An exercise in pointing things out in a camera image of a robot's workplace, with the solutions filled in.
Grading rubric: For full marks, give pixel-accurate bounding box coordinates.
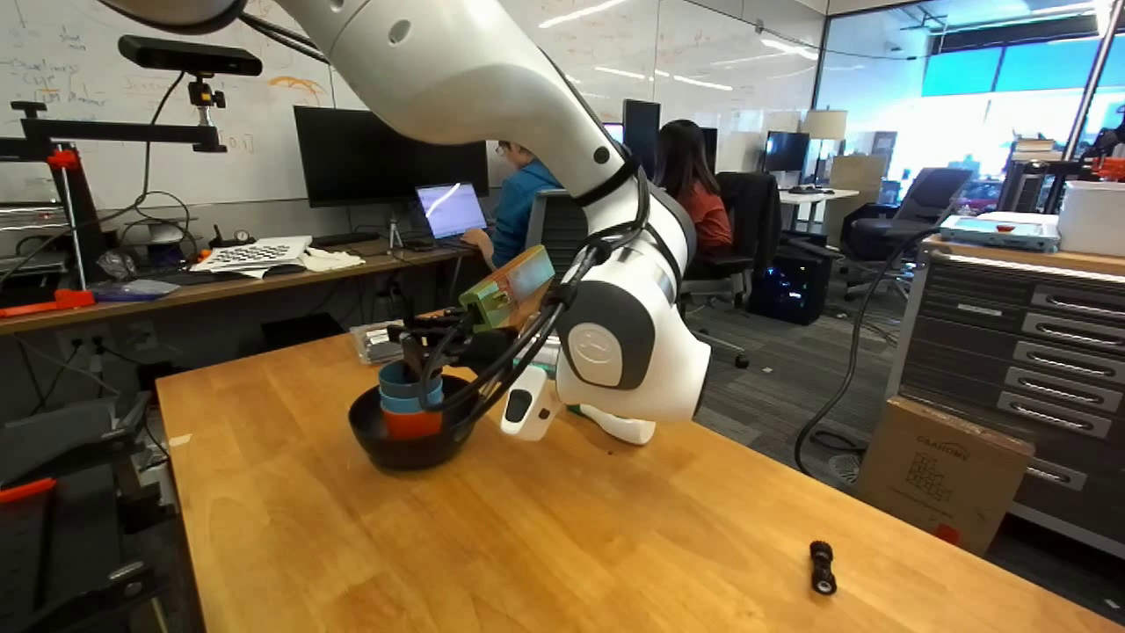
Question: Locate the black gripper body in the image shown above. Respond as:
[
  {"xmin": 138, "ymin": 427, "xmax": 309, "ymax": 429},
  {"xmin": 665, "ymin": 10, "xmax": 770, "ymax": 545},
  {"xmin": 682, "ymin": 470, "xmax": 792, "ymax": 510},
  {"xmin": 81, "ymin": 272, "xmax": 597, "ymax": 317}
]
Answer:
[{"xmin": 423, "ymin": 307, "xmax": 519, "ymax": 383}]

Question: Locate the dark blue plastic cup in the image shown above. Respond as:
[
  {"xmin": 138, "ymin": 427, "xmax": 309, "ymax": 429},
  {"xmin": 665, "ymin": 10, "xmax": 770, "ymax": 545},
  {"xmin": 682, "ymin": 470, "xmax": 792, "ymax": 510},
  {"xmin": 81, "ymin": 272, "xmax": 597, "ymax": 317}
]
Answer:
[{"xmin": 376, "ymin": 359, "xmax": 450, "ymax": 402}]

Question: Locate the orange plastic cup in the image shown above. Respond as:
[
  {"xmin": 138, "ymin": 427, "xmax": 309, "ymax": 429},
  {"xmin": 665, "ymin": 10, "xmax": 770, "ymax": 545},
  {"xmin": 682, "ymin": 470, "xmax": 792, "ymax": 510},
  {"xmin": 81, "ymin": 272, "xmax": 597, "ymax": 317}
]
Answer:
[{"xmin": 381, "ymin": 405, "xmax": 450, "ymax": 447}]

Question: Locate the black bowl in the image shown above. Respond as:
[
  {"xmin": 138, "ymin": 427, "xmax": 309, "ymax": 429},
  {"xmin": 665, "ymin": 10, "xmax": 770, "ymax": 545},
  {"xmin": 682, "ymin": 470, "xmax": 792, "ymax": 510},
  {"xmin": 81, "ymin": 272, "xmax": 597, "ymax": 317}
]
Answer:
[{"xmin": 348, "ymin": 381, "xmax": 486, "ymax": 480}]

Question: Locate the small box on table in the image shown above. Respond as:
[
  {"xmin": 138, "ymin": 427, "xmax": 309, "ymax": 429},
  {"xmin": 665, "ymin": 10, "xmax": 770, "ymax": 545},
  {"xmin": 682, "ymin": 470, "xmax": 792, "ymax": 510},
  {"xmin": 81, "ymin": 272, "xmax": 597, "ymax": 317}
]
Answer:
[{"xmin": 348, "ymin": 320, "xmax": 409, "ymax": 366}]

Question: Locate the open laptop bright screen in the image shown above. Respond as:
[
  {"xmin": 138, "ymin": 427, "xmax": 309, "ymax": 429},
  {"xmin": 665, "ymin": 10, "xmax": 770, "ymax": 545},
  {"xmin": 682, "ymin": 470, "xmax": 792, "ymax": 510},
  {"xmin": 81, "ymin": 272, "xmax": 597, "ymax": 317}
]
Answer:
[{"xmin": 409, "ymin": 178, "xmax": 487, "ymax": 246}]

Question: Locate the person in blue jacket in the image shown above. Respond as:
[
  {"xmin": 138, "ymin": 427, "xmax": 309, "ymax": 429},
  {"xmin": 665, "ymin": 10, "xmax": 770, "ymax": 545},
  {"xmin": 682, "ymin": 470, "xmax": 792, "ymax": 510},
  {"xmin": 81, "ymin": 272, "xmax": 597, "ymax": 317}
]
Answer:
[{"xmin": 487, "ymin": 137, "xmax": 566, "ymax": 266}]

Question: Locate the stack of papers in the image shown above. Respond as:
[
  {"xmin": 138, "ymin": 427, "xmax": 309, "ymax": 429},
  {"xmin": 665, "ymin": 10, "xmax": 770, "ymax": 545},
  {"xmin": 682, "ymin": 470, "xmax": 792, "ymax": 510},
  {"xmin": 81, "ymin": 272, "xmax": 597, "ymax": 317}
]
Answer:
[{"xmin": 187, "ymin": 231, "xmax": 369, "ymax": 281}]

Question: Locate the large black monitor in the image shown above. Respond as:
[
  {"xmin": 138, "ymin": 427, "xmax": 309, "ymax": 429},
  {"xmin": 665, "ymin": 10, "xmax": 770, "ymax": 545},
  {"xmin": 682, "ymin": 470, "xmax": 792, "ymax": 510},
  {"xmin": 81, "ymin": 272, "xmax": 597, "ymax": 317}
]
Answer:
[{"xmin": 290, "ymin": 104, "xmax": 492, "ymax": 211}]

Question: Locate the long wooden desk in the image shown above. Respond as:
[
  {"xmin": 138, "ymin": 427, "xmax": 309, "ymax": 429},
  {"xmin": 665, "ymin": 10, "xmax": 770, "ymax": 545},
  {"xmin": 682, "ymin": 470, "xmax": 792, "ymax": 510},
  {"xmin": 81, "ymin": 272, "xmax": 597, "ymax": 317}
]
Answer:
[{"xmin": 0, "ymin": 240, "xmax": 470, "ymax": 346}]

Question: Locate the person in red shirt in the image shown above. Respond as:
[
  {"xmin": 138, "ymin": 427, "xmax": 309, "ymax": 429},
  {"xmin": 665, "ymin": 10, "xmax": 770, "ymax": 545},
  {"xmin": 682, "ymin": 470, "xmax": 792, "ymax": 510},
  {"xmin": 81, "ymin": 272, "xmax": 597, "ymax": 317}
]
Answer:
[{"xmin": 645, "ymin": 121, "xmax": 737, "ymax": 265}]

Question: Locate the tall black monitor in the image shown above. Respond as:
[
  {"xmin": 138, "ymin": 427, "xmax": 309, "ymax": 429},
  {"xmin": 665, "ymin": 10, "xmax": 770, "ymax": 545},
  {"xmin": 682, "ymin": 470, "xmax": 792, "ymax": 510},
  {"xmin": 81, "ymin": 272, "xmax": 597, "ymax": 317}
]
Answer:
[{"xmin": 618, "ymin": 99, "xmax": 665, "ymax": 168}]

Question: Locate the black office chair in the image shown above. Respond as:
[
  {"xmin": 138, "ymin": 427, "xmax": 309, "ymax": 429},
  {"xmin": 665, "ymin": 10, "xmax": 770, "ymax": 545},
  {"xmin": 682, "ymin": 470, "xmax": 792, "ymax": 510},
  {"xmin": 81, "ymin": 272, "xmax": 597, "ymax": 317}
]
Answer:
[{"xmin": 682, "ymin": 168, "xmax": 787, "ymax": 376}]

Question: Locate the computer tower with lights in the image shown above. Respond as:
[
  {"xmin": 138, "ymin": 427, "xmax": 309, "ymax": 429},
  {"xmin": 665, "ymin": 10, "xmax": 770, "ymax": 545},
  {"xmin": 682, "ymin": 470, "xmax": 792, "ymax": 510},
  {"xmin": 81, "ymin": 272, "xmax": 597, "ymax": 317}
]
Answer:
[{"xmin": 747, "ymin": 240, "xmax": 838, "ymax": 327}]

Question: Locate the red clamp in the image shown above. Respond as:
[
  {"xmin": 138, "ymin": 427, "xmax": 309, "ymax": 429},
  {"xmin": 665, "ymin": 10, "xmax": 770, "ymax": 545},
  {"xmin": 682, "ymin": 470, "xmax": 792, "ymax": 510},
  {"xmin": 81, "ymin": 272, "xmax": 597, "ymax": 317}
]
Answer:
[{"xmin": 0, "ymin": 140, "xmax": 99, "ymax": 324}]

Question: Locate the small distant monitor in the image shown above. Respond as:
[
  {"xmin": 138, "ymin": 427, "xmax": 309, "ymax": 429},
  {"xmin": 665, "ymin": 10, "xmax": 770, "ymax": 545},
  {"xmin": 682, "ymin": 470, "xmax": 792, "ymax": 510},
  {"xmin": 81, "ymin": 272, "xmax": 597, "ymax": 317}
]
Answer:
[{"xmin": 758, "ymin": 131, "xmax": 813, "ymax": 176}]

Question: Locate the small black clip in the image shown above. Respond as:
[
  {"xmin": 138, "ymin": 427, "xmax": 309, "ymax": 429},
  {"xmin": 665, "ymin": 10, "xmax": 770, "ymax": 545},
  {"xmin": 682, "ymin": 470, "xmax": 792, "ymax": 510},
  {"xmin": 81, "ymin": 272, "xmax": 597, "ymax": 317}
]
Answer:
[{"xmin": 806, "ymin": 539, "xmax": 840, "ymax": 602}]

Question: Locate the table lamp beige shade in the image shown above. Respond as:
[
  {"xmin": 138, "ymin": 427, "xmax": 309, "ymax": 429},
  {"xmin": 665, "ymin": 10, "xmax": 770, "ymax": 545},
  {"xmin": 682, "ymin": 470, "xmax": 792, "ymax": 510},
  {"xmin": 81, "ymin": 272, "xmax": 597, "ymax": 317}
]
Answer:
[{"xmin": 802, "ymin": 104, "xmax": 849, "ymax": 187}]

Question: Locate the dark padded armchair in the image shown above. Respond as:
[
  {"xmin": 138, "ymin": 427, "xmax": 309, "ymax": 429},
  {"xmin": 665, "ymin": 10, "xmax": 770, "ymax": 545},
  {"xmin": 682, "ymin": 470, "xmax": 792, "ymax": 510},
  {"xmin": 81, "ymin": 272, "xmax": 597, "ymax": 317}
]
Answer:
[{"xmin": 838, "ymin": 165, "xmax": 977, "ymax": 266}]

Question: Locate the brown cardboard box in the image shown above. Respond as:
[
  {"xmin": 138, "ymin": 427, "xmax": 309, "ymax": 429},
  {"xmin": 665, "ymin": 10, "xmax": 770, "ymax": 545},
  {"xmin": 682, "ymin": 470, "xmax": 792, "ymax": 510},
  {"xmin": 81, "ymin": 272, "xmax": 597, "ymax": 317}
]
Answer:
[{"xmin": 857, "ymin": 393, "xmax": 1036, "ymax": 556}]

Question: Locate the grey drawer cabinet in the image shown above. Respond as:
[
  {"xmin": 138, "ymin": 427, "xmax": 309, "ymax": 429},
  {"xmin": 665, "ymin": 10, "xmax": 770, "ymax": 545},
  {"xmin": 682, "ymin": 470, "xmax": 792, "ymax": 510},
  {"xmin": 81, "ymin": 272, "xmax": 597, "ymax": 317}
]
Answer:
[{"xmin": 891, "ymin": 240, "xmax": 1125, "ymax": 562}]

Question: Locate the white storage box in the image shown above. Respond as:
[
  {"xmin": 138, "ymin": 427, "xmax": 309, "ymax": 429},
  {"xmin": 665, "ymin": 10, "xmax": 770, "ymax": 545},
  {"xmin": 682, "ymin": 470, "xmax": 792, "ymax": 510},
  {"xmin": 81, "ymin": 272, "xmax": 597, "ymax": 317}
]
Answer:
[{"xmin": 1054, "ymin": 178, "xmax": 1125, "ymax": 262}]

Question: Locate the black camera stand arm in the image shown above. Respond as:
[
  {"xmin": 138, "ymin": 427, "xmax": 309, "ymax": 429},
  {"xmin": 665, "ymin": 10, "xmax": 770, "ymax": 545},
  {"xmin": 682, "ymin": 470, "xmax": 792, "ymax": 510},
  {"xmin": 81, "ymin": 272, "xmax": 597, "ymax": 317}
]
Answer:
[{"xmin": 0, "ymin": 99, "xmax": 227, "ymax": 165}]

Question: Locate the black camera bar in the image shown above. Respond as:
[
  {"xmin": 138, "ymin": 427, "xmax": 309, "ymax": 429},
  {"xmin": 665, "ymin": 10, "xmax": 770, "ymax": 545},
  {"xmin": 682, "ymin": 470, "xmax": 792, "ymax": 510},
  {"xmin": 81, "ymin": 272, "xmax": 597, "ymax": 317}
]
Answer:
[{"xmin": 117, "ymin": 33, "xmax": 266, "ymax": 81}]

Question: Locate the black floor cable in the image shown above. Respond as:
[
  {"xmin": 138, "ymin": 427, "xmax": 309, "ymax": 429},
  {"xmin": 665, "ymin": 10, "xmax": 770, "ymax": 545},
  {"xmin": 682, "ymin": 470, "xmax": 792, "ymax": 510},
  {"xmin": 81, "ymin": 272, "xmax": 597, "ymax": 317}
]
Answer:
[{"xmin": 792, "ymin": 256, "xmax": 900, "ymax": 480}]

